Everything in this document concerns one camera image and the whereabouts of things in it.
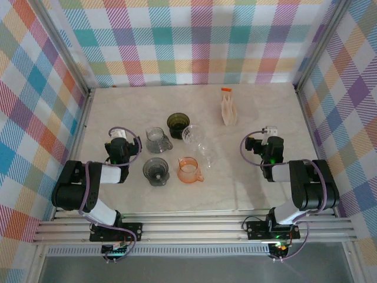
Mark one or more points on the aluminium side rail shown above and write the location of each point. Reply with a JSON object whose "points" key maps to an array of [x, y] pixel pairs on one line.
{"points": [[83, 118], [311, 132]]}

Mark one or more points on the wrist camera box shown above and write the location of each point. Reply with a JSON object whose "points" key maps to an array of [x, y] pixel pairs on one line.
{"points": [[253, 144], [118, 134]]}

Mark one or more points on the controller circuit board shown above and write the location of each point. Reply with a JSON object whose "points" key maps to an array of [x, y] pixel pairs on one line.
{"points": [[116, 250], [278, 247]]}

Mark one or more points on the aluminium front rail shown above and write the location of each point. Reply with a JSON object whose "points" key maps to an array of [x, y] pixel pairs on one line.
{"points": [[191, 228]]}

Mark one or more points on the green coffee dripper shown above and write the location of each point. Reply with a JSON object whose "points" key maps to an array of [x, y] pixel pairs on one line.
{"points": [[178, 123]]}

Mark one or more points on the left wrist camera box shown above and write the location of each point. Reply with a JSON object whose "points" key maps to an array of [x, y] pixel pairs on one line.
{"points": [[118, 134]]}

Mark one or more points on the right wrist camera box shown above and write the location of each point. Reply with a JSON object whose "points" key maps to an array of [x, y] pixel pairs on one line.
{"points": [[253, 144]]}

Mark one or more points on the grey coffee dripper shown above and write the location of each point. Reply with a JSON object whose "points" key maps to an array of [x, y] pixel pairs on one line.
{"points": [[156, 171]]}

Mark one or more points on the clear coffee dripper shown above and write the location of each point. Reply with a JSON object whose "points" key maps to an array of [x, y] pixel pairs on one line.
{"points": [[190, 134]]}

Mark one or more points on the coffee filter pack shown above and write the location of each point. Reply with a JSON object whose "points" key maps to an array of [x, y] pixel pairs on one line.
{"points": [[228, 112]]}

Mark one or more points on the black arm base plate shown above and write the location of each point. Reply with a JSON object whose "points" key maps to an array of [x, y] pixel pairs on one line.
{"points": [[256, 230], [134, 231]]}

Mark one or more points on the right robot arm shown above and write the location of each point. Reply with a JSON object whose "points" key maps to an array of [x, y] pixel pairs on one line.
{"points": [[318, 188]]}

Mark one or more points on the clear glass dripper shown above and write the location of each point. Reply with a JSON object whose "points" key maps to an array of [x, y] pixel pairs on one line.
{"points": [[156, 141]]}

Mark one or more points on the plaid cloth backdrop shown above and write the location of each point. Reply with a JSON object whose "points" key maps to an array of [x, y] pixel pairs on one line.
{"points": [[29, 118], [353, 118], [188, 44]]}

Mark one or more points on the orange plastic dripper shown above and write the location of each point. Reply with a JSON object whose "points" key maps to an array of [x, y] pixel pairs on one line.
{"points": [[188, 174]]}

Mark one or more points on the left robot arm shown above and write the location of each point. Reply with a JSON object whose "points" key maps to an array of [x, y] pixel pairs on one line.
{"points": [[70, 194]]}

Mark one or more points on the aluminium frame post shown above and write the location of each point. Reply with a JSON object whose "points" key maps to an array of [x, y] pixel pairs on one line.
{"points": [[66, 50], [319, 44]]}

